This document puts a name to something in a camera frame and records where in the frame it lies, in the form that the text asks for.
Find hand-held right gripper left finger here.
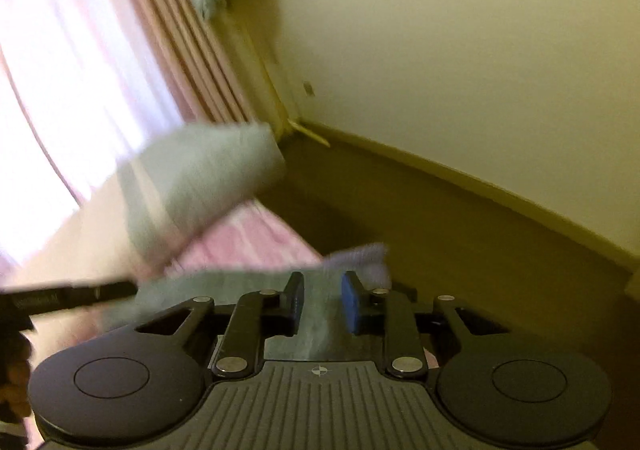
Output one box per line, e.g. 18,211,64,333
133,271,306,379

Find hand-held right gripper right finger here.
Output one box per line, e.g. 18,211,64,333
341,271,512,377

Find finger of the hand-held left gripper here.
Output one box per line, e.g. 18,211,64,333
0,281,139,318

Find grey-green elastic-waist shorts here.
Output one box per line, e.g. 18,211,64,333
97,122,351,362

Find person's left hand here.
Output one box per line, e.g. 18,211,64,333
0,327,34,420

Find pale lavender cloth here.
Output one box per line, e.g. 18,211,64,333
322,242,392,291

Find pink rose print blanket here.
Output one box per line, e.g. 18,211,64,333
150,197,436,371

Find pink window curtain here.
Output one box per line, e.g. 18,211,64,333
0,0,268,281

